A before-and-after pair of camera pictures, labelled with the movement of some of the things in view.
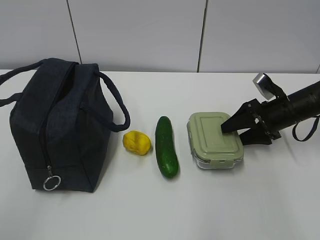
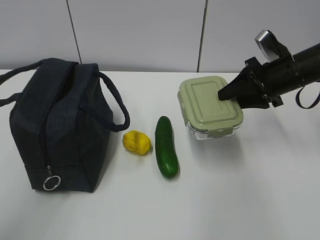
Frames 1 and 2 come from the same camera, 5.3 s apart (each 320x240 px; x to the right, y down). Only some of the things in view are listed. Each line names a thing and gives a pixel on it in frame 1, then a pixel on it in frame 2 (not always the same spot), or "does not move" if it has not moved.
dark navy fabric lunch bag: x=62 y=122 does not move
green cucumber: x=167 y=156 does not move
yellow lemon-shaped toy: x=136 y=142 does not move
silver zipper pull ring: x=53 y=188 does not move
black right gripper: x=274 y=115 → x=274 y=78
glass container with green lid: x=210 y=147 → x=205 y=115
